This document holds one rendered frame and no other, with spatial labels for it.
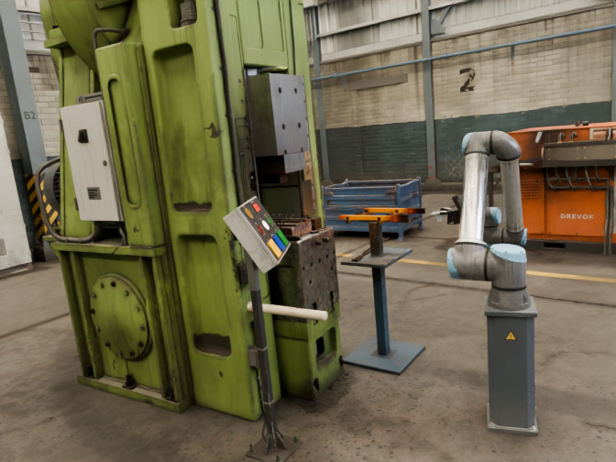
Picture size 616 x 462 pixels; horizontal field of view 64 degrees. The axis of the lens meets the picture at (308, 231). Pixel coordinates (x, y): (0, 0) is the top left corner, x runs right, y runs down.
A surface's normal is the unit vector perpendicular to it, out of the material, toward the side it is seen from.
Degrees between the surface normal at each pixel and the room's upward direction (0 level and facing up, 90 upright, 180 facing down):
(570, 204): 90
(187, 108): 89
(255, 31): 90
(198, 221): 90
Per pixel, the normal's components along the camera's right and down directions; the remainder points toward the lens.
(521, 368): -0.32, 0.22
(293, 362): -0.52, 0.21
